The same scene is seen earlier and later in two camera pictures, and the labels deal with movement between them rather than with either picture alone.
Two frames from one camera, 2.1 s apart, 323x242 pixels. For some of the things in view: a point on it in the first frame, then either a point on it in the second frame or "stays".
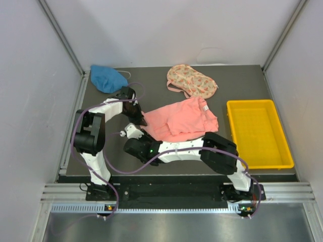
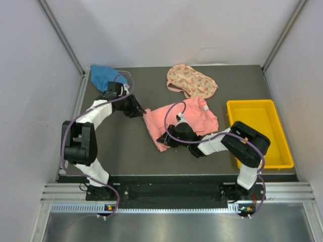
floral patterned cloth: x=195 y=83 stays
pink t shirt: x=186 y=119 stays
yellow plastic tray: x=257 y=129 stays
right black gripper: x=146 y=136 -> x=166 y=139
